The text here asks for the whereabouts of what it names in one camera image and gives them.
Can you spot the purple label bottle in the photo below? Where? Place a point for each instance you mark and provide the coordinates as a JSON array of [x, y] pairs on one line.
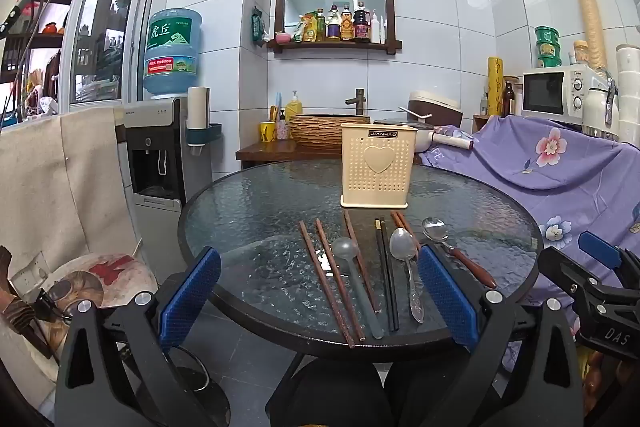
[[334, 27]]

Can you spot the orange label bottle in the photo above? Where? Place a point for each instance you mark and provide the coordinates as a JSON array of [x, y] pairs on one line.
[[347, 27]]

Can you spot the white ladle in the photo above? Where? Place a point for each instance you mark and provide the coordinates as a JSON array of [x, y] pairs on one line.
[[412, 112]]

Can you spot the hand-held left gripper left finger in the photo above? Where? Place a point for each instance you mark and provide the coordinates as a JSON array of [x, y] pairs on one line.
[[190, 292]]

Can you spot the white microwave oven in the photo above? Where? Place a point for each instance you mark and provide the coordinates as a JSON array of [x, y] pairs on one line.
[[547, 94]]

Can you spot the woven basin sink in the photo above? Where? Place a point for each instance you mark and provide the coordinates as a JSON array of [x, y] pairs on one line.
[[320, 132]]

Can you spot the silver water dispenser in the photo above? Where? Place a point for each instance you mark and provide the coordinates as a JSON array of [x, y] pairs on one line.
[[155, 157]]

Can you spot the translucent grey plastic spoon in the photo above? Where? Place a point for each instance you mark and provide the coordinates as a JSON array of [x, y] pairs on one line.
[[345, 249]]

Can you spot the white plastic bottle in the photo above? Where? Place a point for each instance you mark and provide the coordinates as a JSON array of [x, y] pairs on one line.
[[374, 29]]

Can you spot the small clear bottle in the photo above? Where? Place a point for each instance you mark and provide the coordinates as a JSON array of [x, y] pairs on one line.
[[483, 104]]

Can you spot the silver metal spoon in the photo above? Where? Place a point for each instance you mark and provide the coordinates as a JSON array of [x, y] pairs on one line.
[[403, 244]]

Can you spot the round printed cushion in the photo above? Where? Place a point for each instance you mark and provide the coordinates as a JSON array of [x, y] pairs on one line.
[[115, 272]]

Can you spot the pink bottle with black cap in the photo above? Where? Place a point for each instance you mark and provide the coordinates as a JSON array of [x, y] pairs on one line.
[[283, 129]]

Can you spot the green noodle cup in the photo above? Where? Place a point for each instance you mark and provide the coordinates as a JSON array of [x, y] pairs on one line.
[[548, 61], [547, 48], [546, 33]]

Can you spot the yellow roll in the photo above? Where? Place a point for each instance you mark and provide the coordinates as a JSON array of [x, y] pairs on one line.
[[495, 87]]

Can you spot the brown glass bottle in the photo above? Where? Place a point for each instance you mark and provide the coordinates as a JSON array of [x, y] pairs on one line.
[[508, 99]]

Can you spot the purple floral cloth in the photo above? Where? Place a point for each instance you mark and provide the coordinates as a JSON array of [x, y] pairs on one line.
[[550, 207]]

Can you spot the black stool base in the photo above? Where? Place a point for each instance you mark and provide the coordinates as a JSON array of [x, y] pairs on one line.
[[200, 382]]

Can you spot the white paper cup dispenser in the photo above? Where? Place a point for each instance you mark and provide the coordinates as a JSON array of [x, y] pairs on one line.
[[198, 112]]

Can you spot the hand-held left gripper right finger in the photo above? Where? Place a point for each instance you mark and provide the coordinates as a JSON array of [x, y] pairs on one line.
[[447, 294]]

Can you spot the black chopstick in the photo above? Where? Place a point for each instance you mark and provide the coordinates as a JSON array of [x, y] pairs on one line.
[[383, 274], [390, 274]]

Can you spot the white pan with lid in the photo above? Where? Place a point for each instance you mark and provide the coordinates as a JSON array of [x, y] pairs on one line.
[[425, 138]]

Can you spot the dark soy sauce bottle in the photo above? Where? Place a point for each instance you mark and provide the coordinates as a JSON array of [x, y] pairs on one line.
[[361, 27]]

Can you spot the pink bowl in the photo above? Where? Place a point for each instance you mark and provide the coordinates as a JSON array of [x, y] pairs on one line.
[[283, 38]]

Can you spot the white electric kettle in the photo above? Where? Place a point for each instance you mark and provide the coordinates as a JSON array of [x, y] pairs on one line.
[[597, 109]]

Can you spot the yellow soap pump bottle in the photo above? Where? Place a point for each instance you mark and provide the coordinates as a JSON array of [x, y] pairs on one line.
[[293, 107]]

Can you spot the brown wooden chopstick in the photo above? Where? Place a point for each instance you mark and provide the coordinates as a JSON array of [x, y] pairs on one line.
[[325, 282], [359, 257], [395, 219], [340, 279], [404, 221]]

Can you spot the yellow oil bottle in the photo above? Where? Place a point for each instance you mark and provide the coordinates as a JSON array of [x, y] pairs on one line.
[[320, 27]]

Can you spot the blue water jug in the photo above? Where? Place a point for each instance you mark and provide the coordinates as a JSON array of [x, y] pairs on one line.
[[172, 52]]

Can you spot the white wall socket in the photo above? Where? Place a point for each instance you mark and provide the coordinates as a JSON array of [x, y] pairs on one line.
[[29, 277]]

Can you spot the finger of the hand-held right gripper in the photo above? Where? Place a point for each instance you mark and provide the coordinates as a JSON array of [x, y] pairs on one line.
[[570, 277], [600, 249]]

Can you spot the sliding glass window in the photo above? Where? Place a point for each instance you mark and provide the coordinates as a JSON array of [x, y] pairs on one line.
[[107, 32]]

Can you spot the small white bottle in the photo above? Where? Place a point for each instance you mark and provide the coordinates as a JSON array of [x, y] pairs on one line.
[[382, 32]]

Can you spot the beige plastic utensil holder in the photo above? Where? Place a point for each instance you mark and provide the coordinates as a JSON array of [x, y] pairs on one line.
[[377, 177]]

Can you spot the wooden counter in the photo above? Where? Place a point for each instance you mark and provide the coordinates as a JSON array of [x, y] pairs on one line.
[[270, 152]]

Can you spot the wooden box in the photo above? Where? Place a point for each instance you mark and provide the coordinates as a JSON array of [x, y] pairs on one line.
[[480, 124]]

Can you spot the tall paper cup stack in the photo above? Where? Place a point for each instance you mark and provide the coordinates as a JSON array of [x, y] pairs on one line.
[[590, 17]]

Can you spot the yellow cup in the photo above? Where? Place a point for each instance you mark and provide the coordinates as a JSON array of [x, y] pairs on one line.
[[267, 133]]

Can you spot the bamboo faucet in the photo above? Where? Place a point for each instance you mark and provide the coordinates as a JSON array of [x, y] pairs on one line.
[[359, 102]]

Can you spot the green hanging packet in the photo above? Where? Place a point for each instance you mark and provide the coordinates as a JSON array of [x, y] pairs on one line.
[[257, 27]]

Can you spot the wood-framed mirror shelf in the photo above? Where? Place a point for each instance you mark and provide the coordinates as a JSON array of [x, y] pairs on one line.
[[280, 7]]

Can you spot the jar with yellow lid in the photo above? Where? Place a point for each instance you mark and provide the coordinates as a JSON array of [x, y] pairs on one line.
[[581, 54]]

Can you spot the white brown rice cooker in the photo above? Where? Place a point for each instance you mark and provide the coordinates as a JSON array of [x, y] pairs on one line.
[[440, 104]]

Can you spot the beige cloth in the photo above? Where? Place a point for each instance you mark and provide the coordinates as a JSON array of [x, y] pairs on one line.
[[60, 187]]

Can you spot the yellow green snack packet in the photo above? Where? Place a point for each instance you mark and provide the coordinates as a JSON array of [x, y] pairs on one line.
[[302, 29]]

